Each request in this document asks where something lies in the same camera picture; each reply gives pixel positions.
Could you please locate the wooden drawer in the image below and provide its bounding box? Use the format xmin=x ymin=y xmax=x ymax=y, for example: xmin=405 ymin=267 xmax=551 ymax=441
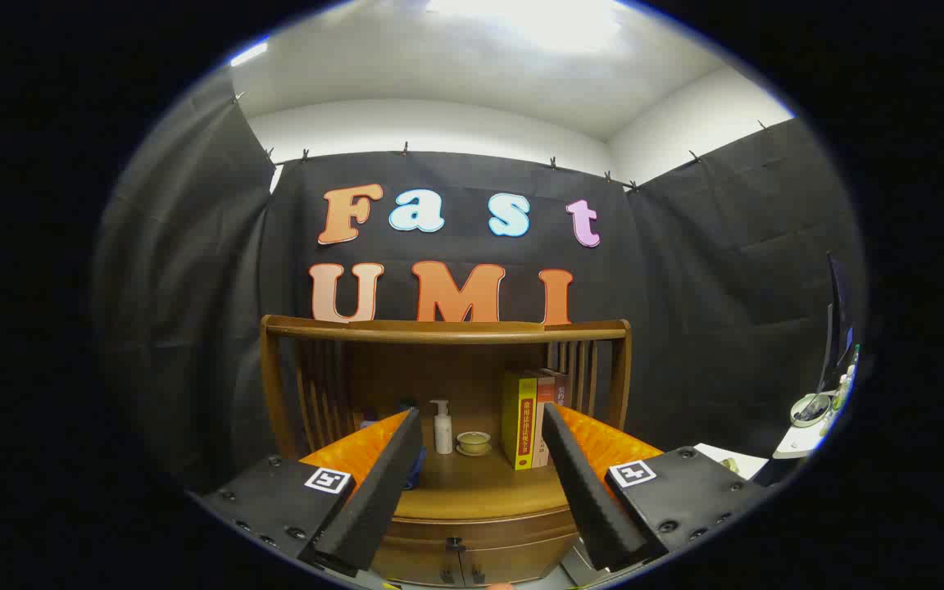
xmin=382 ymin=508 xmax=579 ymax=551

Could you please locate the wooden cabinet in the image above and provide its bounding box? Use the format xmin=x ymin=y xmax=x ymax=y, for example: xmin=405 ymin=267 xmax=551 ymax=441
xmin=259 ymin=315 xmax=633 ymax=587

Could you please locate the white pump bottle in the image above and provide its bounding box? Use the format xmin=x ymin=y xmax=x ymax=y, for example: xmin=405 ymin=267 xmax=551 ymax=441
xmin=429 ymin=399 xmax=454 ymax=456

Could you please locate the wooden countertop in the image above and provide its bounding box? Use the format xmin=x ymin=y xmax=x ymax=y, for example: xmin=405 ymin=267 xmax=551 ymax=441
xmin=394 ymin=447 xmax=579 ymax=521

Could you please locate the white desk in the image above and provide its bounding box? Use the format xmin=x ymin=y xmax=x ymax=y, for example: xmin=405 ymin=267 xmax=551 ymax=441
xmin=771 ymin=393 xmax=850 ymax=460

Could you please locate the beige orange book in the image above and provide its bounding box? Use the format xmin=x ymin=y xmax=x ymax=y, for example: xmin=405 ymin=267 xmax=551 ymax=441
xmin=533 ymin=373 xmax=556 ymax=468

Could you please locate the yellow book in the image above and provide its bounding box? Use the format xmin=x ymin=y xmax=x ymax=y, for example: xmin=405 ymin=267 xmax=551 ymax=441
xmin=501 ymin=370 xmax=538 ymax=471

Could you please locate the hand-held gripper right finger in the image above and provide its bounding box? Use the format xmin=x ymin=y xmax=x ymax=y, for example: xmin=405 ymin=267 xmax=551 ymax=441
xmin=540 ymin=402 xmax=768 ymax=574

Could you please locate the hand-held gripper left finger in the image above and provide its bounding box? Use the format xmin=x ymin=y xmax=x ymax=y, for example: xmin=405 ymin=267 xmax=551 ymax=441
xmin=197 ymin=407 xmax=425 ymax=579

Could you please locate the blue towel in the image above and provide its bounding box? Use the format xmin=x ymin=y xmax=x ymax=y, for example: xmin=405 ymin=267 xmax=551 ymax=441
xmin=402 ymin=447 xmax=428 ymax=491

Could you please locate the grey round bowl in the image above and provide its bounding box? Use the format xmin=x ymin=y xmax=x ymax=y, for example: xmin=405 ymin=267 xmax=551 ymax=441
xmin=790 ymin=393 xmax=833 ymax=427

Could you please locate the dark monitor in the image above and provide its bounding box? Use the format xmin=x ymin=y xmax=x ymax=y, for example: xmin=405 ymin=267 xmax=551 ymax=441
xmin=816 ymin=252 xmax=856 ymax=394

